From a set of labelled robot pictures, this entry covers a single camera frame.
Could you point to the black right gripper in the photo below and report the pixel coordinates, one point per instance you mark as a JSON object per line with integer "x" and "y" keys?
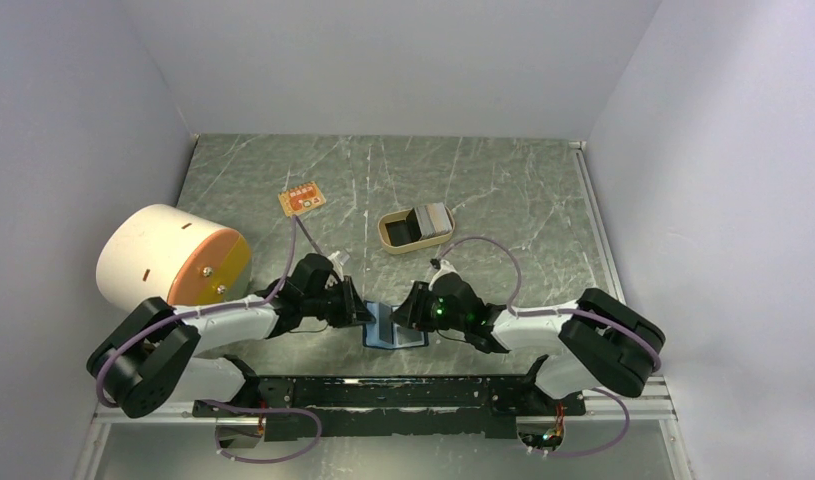
{"x": 410, "y": 312}

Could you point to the beige oval card tray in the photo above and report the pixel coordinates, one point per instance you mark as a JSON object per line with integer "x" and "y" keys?
{"x": 395, "y": 234}

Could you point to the blue leather card holder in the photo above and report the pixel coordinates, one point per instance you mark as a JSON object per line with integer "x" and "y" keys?
{"x": 384, "y": 334}

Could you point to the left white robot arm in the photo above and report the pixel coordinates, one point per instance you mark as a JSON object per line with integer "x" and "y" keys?
{"x": 154, "y": 355}

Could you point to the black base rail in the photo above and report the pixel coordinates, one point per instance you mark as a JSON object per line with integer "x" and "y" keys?
{"x": 284, "y": 408}

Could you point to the stack of cards in tray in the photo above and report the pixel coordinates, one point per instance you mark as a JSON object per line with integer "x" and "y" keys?
{"x": 433, "y": 220}

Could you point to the aluminium frame rail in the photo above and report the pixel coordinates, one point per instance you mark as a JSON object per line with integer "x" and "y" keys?
{"x": 631, "y": 439}

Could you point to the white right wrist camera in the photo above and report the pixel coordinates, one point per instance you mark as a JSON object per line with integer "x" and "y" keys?
{"x": 441, "y": 267}

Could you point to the large white cylinder roll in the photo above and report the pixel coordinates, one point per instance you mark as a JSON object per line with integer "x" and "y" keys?
{"x": 161, "y": 251}

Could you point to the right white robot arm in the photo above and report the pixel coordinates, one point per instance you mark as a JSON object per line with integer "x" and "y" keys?
{"x": 593, "y": 341}

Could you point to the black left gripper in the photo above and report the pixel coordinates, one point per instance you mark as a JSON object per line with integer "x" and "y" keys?
{"x": 353, "y": 311}

